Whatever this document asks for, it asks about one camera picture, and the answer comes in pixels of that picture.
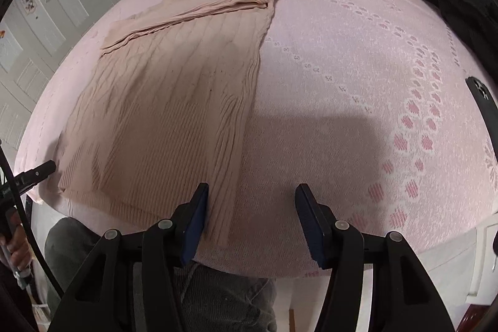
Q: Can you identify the pink knit sweater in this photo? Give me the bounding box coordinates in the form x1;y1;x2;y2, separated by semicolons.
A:
49;0;276;244

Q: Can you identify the person's left hand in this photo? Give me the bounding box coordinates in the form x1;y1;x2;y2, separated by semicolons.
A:
1;223;32;271

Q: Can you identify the white wardrobe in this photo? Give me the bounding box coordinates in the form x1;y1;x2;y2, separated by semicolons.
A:
1;0;120;151

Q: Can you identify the pink bed sheet mattress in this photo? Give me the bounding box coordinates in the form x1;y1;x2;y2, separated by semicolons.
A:
14;0;497;277

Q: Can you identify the black smartphone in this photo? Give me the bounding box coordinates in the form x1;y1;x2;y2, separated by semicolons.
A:
465;76;498;157

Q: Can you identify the black jacket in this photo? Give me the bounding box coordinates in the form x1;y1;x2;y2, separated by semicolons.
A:
423;0;498;82

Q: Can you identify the black cable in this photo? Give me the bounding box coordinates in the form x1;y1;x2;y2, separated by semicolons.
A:
0;138;65;297

